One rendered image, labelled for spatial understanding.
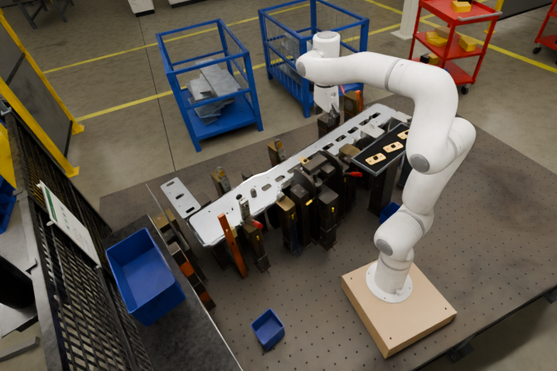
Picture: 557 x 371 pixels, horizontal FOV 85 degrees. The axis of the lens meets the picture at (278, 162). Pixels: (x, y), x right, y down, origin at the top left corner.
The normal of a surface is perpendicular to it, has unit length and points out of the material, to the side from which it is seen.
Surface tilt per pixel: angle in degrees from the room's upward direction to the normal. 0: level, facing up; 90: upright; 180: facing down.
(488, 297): 0
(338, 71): 86
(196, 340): 0
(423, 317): 4
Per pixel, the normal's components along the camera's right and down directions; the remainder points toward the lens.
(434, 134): -0.50, -0.24
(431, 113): -0.71, 0.08
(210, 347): -0.11, -0.73
